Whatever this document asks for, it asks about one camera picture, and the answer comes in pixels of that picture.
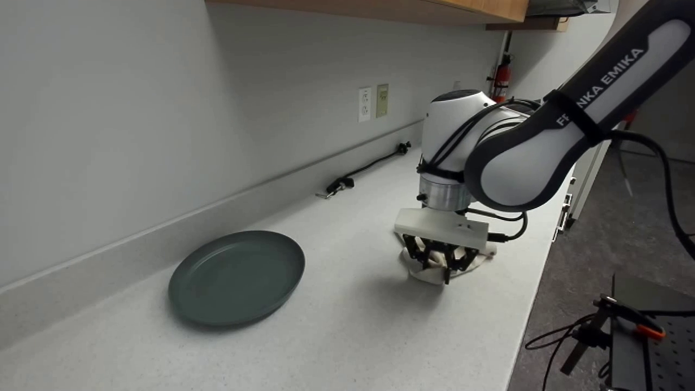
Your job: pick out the black perforated table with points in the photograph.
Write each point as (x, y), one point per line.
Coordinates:
(653, 355)

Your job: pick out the wooden wall cabinet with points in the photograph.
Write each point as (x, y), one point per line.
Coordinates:
(404, 8)

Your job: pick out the white cabinet panel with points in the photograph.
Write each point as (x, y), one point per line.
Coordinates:
(583, 188)

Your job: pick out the dark green plate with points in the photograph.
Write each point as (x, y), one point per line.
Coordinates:
(235, 279)

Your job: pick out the stained beige towel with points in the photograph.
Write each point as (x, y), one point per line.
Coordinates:
(489, 257)

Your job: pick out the wooden shelf board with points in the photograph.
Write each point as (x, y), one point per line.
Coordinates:
(529, 25)

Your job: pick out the white power outlet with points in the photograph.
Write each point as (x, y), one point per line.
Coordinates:
(364, 104)

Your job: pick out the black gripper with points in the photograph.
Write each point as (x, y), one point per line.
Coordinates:
(443, 254)

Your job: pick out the white Franka Panda arm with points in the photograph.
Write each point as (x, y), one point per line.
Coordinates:
(535, 144)

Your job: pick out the red fire extinguisher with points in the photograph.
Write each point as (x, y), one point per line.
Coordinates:
(501, 73)

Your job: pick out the beige wall plate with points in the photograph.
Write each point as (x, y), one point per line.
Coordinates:
(384, 101)

